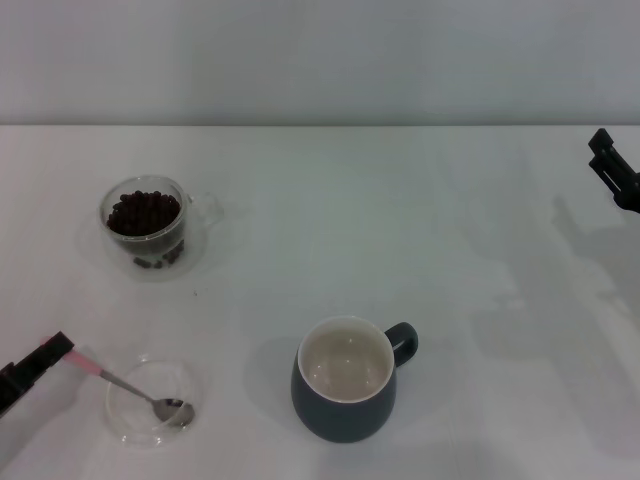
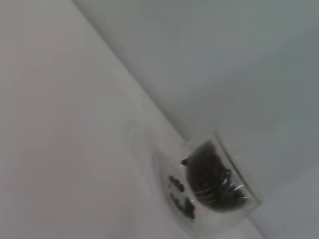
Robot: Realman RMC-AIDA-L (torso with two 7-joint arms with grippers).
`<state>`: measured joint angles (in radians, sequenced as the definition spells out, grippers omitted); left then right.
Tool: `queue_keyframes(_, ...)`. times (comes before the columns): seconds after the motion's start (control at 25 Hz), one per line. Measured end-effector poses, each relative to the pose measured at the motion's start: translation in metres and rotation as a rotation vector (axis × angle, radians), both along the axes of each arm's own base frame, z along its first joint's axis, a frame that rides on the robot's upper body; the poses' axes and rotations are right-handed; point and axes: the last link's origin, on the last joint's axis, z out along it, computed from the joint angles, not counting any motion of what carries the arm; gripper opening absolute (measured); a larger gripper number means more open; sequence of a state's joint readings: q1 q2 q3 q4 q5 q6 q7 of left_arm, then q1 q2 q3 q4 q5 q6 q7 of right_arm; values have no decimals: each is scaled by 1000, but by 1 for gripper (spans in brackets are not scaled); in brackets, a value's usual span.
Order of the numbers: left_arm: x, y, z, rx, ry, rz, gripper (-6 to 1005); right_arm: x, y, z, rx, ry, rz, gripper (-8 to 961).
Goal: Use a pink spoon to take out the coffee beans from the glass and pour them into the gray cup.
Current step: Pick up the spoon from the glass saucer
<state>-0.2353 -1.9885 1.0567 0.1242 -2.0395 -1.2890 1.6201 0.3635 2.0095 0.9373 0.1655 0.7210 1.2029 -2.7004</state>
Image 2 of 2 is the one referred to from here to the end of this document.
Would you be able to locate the dark coffee beans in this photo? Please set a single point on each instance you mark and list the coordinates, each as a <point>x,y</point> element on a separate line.
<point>209,179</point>

